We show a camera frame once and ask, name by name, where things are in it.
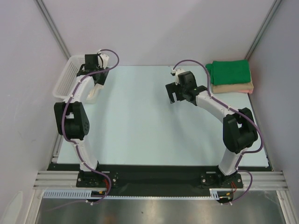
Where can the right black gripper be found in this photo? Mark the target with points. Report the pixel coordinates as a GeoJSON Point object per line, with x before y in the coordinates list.
{"type": "Point", "coordinates": [173, 91]}

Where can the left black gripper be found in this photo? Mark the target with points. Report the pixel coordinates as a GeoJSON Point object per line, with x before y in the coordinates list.
{"type": "Point", "coordinates": [103, 77]}

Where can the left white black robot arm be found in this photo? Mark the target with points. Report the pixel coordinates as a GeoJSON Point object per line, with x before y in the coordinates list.
{"type": "Point", "coordinates": [71, 118]}

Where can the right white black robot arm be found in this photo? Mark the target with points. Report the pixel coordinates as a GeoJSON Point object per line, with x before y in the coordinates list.
{"type": "Point", "coordinates": [238, 131]}

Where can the white plastic mesh basket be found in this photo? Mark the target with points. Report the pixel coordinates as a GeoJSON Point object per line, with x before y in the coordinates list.
{"type": "Point", "coordinates": [69, 84]}

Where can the tan folded t shirt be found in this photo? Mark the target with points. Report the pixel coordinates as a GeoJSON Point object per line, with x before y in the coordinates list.
{"type": "Point", "coordinates": [232, 87]}

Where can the green folded t shirt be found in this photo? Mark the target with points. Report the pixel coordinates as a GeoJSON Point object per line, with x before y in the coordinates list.
{"type": "Point", "coordinates": [229, 72]}

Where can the pink folded t shirt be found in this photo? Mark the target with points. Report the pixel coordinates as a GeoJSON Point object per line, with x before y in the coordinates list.
{"type": "Point", "coordinates": [246, 91]}

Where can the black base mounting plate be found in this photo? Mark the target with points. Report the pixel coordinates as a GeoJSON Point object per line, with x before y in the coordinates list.
{"type": "Point", "coordinates": [156, 181]}

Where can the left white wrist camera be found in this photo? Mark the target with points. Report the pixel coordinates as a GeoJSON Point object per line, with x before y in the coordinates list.
{"type": "Point", "coordinates": [102, 59]}

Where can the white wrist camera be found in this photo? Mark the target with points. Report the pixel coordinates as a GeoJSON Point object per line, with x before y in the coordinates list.
{"type": "Point", "coordinates": [102, 59]}
{"type": "Point", "coordinates": [175, 73]}

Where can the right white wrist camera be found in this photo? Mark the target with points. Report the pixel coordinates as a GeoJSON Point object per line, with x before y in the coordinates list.
{"type": "Point", "coordinates": [175, 73]}

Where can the aluminium frame rail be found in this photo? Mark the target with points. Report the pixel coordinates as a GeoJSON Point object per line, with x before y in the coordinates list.
{"type": "Point", "coordinates": [68, 179]}

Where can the white slotted cable duct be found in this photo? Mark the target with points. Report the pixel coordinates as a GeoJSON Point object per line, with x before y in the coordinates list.
{"type": "Point", "coordinates": [67, 193]}

